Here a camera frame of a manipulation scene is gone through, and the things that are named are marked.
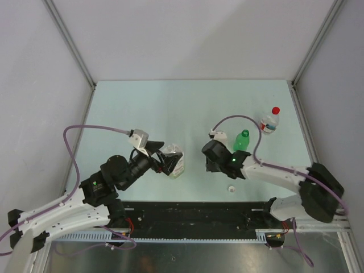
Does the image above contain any clear bottle with red label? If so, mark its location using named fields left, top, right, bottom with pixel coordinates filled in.
left=260, top=113, right=280, bottom=133

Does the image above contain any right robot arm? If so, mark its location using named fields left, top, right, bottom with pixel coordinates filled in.
left=202, top=140, right=344, bottom=228

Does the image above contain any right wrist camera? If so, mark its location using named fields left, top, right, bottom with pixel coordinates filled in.
left=208, top=130, right=228, bottom=147

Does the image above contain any red bottle cap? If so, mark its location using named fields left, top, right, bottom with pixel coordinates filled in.
left=272, top=107, right=280, bottom=115

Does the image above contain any green plastic bottle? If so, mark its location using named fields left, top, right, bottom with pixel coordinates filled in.
left=233, top=129, right=250, bottom=151

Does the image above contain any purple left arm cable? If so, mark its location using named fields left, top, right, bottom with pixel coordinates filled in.
left=0, top=125, right=131, bottom=255

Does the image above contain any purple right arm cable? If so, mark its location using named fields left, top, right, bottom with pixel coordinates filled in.
left=210, top=115, right=349, bottom=217

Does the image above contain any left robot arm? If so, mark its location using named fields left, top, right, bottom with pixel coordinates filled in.
left=7, top=141, right=183, bottom=252

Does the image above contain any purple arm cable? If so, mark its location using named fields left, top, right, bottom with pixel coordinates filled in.
left=210, top=115, right=349, bottom=217
left=0, top=125, right=131, bottom=255

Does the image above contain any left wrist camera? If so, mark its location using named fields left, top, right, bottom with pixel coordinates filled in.
left=128, top=129, right=149, bottom=150

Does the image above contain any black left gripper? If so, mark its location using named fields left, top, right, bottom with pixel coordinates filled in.
left=120, top=140, right=182, bottom=191

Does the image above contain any clear bottle with orange label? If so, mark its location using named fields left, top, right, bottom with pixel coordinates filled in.
left=163, top=143, right=185, bottom=179

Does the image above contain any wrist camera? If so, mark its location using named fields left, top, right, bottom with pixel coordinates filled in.
left=128, top=129, right=149, bottom=150
left=208, top=130, right=228, bottom=147

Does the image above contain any grey slotted cable duct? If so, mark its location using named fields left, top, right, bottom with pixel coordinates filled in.
left=54, top=229, right=267, bottom=244

